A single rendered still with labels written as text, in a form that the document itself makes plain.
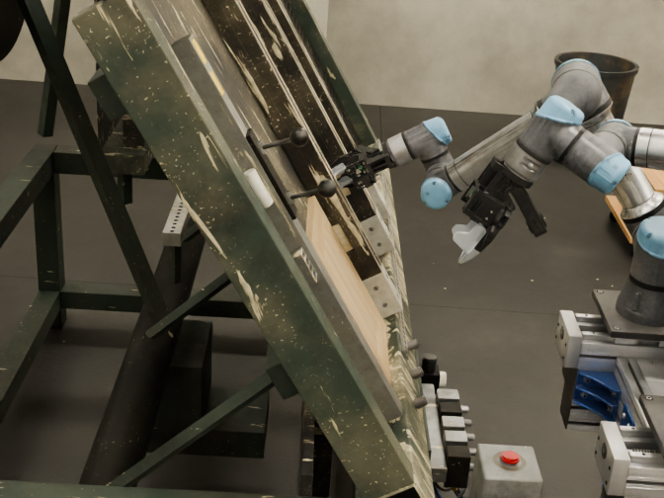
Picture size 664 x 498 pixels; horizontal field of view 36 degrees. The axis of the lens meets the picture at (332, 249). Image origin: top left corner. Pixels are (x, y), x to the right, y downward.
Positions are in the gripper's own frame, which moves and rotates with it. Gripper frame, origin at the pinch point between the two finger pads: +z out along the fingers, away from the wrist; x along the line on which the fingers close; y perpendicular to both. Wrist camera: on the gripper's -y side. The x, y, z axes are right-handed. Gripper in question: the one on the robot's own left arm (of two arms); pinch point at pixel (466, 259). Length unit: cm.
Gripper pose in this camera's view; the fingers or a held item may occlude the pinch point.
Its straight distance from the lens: 201.0
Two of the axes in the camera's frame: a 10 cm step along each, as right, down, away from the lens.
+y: -8.5, -5.0, -1.8
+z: -5.2, 7.7, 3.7
